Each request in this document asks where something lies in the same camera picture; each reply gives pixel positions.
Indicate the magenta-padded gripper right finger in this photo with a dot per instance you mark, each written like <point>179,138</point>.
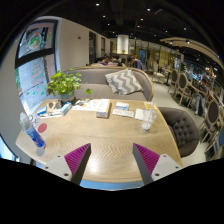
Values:
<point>148,160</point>

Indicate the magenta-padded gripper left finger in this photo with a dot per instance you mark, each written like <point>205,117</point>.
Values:
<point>75,160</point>

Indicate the clear blue-labelled drink bottle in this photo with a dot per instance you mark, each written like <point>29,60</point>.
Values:
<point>33,133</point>

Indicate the clear drinking glass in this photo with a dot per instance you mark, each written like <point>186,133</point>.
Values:
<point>147,118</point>

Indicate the dark tufted armchair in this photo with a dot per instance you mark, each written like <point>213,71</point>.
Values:
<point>180,130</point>

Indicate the flat round red coaster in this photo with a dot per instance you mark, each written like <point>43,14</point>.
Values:
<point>42,128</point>

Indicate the white paper napkin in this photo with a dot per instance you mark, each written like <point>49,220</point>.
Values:
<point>139,114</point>

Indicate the small blue white carton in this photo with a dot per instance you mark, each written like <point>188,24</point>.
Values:
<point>66,108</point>

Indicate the printed paper brochure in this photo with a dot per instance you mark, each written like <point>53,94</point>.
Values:
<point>86,105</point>

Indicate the thick white book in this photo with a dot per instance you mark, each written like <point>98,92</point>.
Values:
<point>104,109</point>

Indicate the flat blue medicine box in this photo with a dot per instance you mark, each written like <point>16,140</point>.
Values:
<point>41,111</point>

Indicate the grey curved sofa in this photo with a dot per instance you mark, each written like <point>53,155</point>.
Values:
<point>95,88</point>

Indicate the green potted plant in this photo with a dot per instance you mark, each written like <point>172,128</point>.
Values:
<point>63,83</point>

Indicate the group of wooden dining chairs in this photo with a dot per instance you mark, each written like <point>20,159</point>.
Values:
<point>181,85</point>

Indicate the grey zigzag throw pillow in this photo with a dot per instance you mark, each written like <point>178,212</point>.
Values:
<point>124,81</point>

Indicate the christmas tree window decal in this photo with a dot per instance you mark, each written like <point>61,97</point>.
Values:
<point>37,73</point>

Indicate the person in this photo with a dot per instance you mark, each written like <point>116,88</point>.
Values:
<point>104,61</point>
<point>136,63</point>
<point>115,61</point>

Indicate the round wreath window decal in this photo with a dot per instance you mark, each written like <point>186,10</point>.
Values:
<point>34,40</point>

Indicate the group of ceiling spot lights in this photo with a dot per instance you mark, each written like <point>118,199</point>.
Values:
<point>97,4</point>

